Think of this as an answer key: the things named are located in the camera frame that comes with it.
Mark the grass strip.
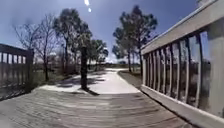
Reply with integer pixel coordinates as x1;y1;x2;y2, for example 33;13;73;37
117;69;144;90
31;68;84;88

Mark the pale wooden railing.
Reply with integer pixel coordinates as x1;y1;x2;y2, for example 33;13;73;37
139;0;224;128

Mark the grey wooden boardwalk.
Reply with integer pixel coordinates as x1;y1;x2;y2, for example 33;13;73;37
0;88;201;128

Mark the group of trees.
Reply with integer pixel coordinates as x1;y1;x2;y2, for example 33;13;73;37
111;4;160;76
13;8;110;83

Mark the dark wooden railing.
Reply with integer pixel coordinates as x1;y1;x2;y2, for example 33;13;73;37
0;43;35;101

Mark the pale concrete path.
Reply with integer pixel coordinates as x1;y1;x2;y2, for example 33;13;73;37
36;68;143;95

